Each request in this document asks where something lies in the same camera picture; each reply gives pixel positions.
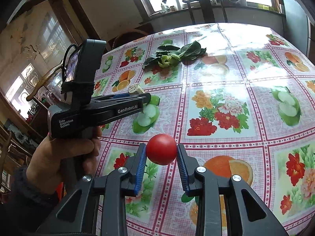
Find red tomato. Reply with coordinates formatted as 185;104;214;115
146;134;177;166

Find person's left hand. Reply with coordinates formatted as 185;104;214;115
26;126;102;195

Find sugarcane piece far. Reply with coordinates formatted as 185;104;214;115
128;84;145;95

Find clear plastic pitcher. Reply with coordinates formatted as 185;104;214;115
44;71;62;105

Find green leafy vegetable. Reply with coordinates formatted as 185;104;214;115
142;41;207;69

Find wooden chair left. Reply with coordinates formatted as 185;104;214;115
26;60;63;102

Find floral plastic tablecloth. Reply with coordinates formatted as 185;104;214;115
94;23;314;235

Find white bottle on sill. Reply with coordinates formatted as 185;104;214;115
175;0;182;11

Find dark wooden chair window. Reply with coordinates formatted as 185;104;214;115
182;0;228;25

